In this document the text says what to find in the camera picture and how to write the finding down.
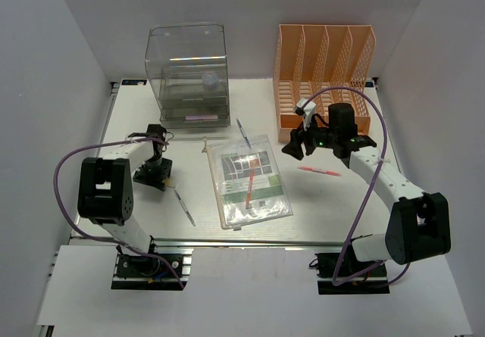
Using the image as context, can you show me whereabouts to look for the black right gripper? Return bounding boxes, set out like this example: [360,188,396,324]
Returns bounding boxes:
[282,113,338,161]

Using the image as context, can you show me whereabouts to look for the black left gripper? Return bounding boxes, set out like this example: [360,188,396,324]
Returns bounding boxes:
[133,156,172,192]

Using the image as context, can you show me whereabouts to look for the purple highlighter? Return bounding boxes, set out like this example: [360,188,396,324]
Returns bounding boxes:
[185,115,219,121]

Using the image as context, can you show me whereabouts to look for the clear paper clip tub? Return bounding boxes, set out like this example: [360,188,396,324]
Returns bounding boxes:
[202,71,219,91]

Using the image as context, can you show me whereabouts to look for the clear grey drawer organizer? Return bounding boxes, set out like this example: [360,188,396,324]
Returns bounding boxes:
[145,23,230,129]

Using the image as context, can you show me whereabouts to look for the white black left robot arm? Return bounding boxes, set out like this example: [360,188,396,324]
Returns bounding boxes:
[77,124,172,276]

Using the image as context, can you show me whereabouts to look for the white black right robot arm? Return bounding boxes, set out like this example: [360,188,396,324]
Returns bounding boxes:
[282,99,452,276]

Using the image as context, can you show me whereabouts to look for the grey white pen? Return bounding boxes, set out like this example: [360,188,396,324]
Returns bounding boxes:
[174,189,196,227]

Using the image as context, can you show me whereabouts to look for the pink red pen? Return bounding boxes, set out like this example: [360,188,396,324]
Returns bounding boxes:
[297,166,342,176]

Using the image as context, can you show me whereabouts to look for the orange red pen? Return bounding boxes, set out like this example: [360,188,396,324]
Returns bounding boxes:
[245,168,255,210]

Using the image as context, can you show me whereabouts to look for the blue white pen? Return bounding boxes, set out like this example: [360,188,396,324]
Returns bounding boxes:
[236,118,252,149]

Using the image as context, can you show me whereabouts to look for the clear mesh zipper pouch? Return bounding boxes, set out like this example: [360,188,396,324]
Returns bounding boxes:
[202,135,293,230]

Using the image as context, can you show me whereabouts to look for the orange file rack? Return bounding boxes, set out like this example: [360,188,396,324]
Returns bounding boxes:
[273,24,376,143]

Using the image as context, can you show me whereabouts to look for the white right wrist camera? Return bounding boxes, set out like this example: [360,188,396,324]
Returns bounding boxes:
[293,98,316,119]

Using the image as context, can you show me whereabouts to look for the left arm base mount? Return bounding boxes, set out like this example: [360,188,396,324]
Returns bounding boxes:
[111,246,192,291]

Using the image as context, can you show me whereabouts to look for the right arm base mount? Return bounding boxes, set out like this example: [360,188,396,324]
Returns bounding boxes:
[310,251,391,296]

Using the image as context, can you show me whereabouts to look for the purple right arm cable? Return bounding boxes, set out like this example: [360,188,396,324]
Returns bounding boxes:
[302,86,410,287]

